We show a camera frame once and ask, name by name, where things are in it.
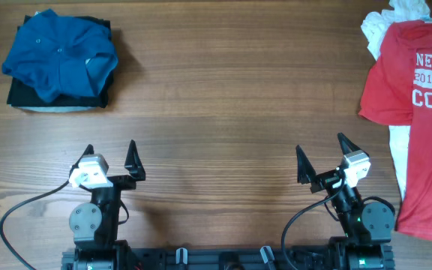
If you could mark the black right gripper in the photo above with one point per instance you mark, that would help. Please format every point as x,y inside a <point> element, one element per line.
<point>325,180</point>

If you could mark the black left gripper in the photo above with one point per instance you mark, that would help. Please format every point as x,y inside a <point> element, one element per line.
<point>118,181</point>

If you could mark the red printed t-shirt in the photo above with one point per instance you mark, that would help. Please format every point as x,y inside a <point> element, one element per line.
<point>398,91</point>

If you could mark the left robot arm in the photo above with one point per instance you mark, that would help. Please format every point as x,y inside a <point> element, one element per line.
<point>95,223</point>

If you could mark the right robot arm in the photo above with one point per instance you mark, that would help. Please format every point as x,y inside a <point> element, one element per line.
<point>367,223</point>

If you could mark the light grey folded garment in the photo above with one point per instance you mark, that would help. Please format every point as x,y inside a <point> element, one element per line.
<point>56,109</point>

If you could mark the black folded garment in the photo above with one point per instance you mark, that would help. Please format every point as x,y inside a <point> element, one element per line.
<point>24,95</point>

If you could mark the blue polo shirt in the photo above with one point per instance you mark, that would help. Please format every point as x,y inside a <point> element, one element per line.
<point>58,56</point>

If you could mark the white crumpled t-shirt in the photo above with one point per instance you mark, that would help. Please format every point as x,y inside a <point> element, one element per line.
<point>374,28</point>

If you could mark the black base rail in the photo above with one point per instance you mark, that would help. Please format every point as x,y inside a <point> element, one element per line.
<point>223,258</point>

